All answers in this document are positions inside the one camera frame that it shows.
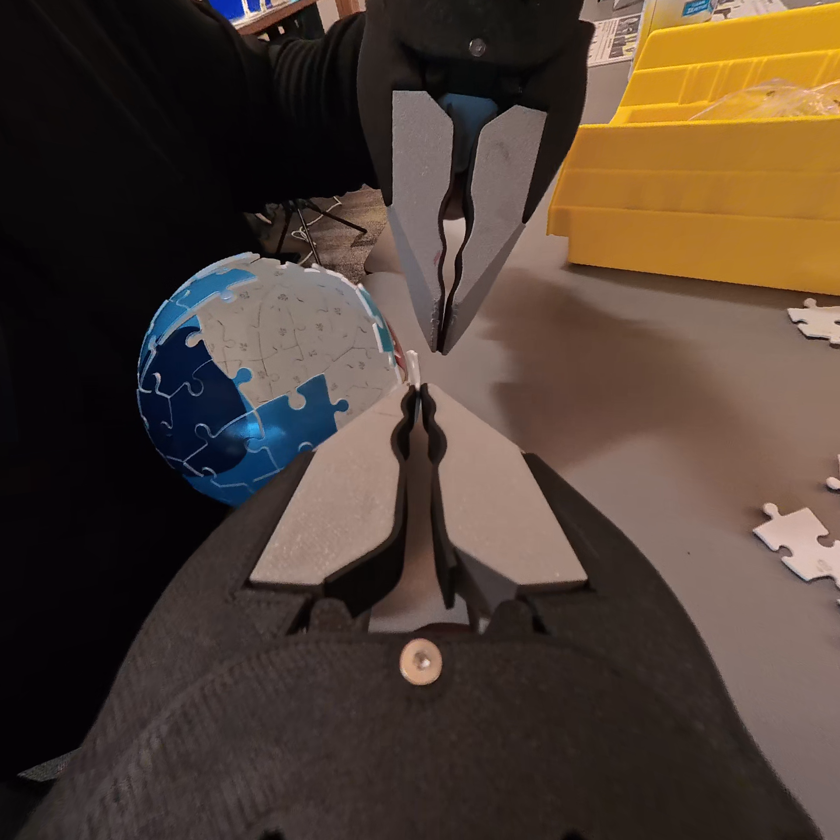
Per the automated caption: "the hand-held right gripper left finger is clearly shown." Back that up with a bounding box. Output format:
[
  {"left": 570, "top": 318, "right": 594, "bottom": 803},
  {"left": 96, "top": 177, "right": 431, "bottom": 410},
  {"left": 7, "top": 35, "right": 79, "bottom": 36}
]
[{"left": 248, "top": 382, "right": 421, "bottom": 619}]

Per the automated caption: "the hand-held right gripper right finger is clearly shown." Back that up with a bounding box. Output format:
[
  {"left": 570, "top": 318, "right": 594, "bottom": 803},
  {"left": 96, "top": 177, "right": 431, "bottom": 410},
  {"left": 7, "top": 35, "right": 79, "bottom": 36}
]
[{"left": 420, "top": 382, "right": 589, "bottom": 632}]

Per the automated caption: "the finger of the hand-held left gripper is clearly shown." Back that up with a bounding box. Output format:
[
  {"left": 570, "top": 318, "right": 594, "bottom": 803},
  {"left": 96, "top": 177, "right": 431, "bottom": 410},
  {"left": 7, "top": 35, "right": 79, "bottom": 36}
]
[
  {"left": 386, "top": 89, "right": 460, "bottom": 355},
  {"left": 444, "top": 104, "right": 548, "bottom": 355}
]

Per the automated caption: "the blue and white puzzle ball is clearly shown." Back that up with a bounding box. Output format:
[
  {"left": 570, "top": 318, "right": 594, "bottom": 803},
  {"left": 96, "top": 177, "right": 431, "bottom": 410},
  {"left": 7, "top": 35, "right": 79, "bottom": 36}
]
[{"left": 136, "top": 252, "right": 406, "bottom": 508}]

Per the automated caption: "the person's left forearm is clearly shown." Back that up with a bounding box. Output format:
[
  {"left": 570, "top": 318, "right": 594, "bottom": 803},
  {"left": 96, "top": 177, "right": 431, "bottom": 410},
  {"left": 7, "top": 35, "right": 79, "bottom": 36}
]
[{"left": 217, "top": 10, "right": 388, "bottom": 214}]

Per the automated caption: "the wooden desk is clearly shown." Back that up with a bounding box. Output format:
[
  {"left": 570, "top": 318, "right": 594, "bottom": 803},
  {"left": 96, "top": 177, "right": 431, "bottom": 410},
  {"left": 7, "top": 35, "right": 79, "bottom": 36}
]
[{"left": 233, "top": 0, "right": 366, "bottom": 37}]

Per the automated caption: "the black tripod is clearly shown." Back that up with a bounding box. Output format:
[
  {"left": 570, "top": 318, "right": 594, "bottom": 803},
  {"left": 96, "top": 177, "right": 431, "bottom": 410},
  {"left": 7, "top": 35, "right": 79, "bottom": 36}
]
[{"left": 262, "top": 193, "right": 368, "bottom": 263}]

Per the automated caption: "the yellow plastic bin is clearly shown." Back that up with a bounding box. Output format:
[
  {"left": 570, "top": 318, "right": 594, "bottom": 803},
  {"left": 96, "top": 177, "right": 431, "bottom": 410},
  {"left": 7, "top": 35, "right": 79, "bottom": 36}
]
[{"left": 546, "top": 7, "right": 840, "bottom": 296}]

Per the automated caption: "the printed paper sheet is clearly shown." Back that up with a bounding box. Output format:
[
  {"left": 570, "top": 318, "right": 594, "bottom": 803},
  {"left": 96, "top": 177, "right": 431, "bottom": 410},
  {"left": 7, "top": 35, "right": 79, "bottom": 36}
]
[{"left": 586, "top": 14, "right": 651, "bottom": 67}]

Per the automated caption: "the white box blue label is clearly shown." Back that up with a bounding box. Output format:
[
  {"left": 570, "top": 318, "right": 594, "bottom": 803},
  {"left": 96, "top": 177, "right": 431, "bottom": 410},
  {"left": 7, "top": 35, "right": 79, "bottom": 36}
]
[{"left": 640, "top": 0, "right": 788, "bottom": 34}]

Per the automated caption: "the clear plastic bag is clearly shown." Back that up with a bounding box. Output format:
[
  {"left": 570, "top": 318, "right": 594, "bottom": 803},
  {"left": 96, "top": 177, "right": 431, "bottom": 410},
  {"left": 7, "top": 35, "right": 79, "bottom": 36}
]
[{"left": 689, "top": 77, "right": 840, "bottom": 122}]

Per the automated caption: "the person's dark clothed torso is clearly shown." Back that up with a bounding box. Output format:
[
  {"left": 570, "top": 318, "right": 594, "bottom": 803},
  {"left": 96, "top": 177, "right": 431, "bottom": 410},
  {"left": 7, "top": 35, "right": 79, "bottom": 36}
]
[{"left": 0, "top": 0, "right": 290, "bottom": 513}]

